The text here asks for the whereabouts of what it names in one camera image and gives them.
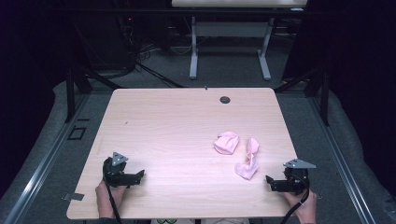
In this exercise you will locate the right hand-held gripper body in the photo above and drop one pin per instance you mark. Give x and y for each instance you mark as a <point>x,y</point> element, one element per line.
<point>295,179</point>

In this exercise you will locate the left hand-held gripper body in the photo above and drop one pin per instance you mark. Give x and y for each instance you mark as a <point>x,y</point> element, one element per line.
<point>115,174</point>

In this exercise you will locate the person's left hand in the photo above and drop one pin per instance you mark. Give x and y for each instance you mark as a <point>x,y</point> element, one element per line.
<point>107,199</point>

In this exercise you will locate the person's right hand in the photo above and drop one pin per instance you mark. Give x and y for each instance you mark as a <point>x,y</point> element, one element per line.
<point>306,207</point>

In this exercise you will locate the long pink sock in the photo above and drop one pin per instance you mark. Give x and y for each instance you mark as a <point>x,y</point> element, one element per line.
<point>249,161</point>

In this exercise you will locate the grey tape piece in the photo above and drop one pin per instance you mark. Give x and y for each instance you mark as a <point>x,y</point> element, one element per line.
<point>74,196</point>

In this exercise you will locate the crumpled pink sock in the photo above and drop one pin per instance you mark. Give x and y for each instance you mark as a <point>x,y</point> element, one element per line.
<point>226,143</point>

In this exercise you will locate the black round table grommet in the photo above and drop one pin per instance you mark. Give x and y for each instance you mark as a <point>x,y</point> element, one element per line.
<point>224,100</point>

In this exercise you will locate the white table with metal legs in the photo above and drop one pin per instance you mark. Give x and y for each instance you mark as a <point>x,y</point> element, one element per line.
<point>230,29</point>

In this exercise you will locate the aluminium floor rail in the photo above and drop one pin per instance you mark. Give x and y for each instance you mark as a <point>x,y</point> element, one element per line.
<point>40,168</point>
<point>342,161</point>

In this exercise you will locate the black metal frame stand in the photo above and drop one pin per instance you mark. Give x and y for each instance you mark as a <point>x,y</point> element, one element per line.
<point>323,93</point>
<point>71,93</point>

